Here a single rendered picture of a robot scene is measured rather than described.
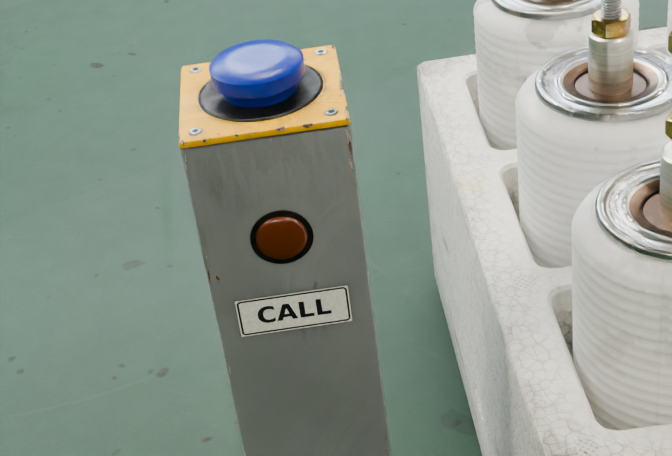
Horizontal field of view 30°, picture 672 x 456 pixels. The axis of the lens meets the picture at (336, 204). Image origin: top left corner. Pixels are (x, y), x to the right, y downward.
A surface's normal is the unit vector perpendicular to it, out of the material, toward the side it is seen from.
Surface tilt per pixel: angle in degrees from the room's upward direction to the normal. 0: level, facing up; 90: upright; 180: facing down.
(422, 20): 0
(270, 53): 0
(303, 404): 90
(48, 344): 0
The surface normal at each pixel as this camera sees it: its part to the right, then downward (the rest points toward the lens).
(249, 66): -0.11, -0.83
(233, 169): 0.09, 0.54
